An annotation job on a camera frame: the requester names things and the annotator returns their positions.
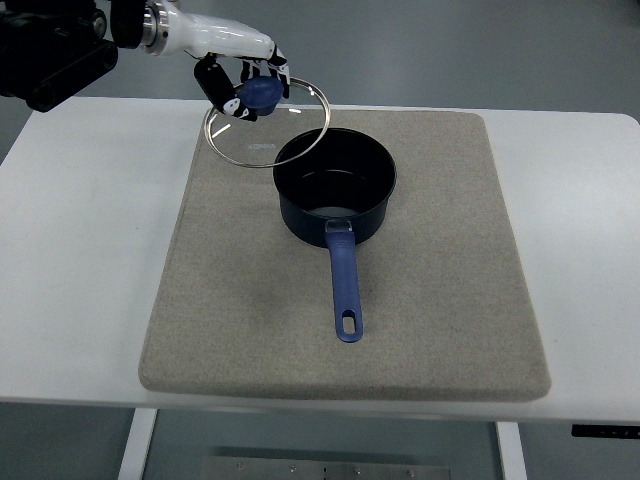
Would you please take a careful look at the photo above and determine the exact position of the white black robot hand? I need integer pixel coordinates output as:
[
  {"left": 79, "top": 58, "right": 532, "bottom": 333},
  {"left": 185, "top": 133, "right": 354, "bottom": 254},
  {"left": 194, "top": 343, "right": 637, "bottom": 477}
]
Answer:
[{"left": 150, "top": 1, "right": 290, "bottom": 122}]

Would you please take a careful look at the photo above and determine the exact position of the glass pot lid blue knob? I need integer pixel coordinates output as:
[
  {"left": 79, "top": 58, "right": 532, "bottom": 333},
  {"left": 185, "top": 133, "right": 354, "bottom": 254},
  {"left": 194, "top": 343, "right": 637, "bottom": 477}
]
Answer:
[{"left": 203, "top": 76, "right": 331, "bottom": 169}]

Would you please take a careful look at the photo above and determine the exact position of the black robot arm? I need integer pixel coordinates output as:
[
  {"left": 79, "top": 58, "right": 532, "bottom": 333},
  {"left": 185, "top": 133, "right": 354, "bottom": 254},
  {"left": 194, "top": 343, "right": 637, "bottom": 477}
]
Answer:
[{"left": 1, "top": 1, "right": 168, "bottom": 113}]

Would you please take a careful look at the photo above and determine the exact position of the dark blue saucepan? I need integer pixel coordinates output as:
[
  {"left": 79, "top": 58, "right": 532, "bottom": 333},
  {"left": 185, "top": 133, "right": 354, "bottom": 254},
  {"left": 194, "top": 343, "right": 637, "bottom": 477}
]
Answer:
[{"left": 273, "top": 128, "right": 396, "bottom": 343}]

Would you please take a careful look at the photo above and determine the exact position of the beige felt mat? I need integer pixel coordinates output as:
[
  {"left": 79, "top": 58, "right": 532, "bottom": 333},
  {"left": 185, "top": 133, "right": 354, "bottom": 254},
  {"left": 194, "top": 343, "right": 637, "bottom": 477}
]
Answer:
[{"left": 138, "top": 110, "right": 551, "bottom": 402}]

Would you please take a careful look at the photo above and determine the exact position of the white table leg left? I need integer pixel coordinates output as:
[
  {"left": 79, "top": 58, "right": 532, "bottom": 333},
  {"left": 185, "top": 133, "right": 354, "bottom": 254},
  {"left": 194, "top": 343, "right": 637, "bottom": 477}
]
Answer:
[{"left": 117, "top": 408, "right": 158, "bottom": 480}]

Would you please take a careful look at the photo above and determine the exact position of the white table leg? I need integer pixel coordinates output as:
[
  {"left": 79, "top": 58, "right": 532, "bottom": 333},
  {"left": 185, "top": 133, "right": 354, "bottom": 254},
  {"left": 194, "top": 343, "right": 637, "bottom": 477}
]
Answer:
[
  {"left": 495, "top": 421, "right": 528, "bottom": 480},
  {"left": 117, "top": 408, "right": 158, "bottom": 480}
]

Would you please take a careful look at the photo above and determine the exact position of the white table leg right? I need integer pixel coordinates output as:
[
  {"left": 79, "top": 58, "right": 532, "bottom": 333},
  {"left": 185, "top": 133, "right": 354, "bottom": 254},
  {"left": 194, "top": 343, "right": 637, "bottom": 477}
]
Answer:
[{"left": 495, "top": 421, "right": 528, "bottom": 480}]

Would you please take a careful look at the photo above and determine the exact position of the black table control panel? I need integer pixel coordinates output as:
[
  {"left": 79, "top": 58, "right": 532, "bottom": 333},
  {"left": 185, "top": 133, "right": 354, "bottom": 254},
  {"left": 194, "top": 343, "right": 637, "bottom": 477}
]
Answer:
[{"left": 571, "top": 424, "right": 640, "bottom": 440}]

